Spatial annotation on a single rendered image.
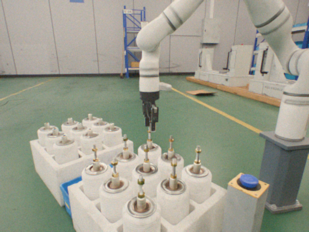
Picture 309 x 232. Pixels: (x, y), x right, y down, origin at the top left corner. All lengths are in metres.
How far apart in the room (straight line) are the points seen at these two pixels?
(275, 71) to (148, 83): 2.81
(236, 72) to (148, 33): 3.37
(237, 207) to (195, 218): 0.13
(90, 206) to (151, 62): 0.50
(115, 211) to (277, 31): 0.72
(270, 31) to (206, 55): 4.46
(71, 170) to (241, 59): 3.55
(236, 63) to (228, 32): 4.19
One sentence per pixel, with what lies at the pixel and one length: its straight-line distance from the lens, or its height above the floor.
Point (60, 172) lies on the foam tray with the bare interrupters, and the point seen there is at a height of 0.16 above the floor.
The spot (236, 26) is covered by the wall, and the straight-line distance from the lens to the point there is 8.25.
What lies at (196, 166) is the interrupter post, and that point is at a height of 0.27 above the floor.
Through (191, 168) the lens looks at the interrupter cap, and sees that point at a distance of 0.69.
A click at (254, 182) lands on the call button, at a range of 0.53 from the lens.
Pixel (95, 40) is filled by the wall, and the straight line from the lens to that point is 6.91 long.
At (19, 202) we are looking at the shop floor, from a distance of 1.11.
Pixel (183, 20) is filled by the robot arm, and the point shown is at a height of 0.72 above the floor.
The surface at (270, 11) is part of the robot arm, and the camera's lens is 0.75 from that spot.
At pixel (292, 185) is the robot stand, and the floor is 0.12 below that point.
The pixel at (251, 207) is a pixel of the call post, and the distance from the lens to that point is 0.54.
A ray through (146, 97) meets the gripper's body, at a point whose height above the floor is 0.47.
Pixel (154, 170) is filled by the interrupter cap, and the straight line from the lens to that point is 0.66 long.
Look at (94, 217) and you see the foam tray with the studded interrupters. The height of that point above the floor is 0.18.
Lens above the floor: 0.61
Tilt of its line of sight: 18 degrees down
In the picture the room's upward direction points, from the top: straight up
